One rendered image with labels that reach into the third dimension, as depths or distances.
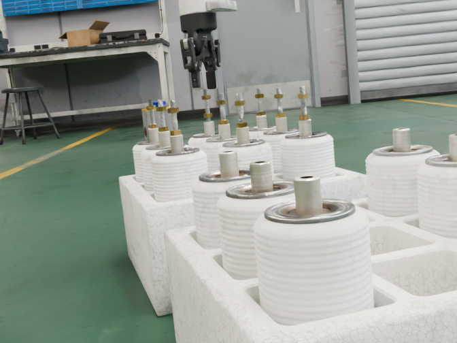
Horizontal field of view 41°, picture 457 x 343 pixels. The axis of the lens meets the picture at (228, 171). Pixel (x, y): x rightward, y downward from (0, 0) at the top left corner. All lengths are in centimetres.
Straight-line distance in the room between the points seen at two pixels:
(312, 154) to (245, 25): 504
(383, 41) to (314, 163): 515
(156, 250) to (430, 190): 46
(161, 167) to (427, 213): 46
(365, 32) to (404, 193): 539
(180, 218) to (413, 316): 55
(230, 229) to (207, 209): 11
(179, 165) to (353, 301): 55
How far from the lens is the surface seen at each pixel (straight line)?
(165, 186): 100
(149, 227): 96
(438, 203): 69
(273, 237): 48
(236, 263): 60
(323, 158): 107
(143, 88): 611
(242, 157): 102
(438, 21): 636
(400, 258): 62
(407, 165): 78
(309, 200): 50
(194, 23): 125
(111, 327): 100
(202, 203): 70
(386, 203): 79
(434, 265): 65
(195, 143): 125
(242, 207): 58
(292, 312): 49
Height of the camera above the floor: 37
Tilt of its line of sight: 9 degrees down
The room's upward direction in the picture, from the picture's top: 6 degrees counter-clockwise
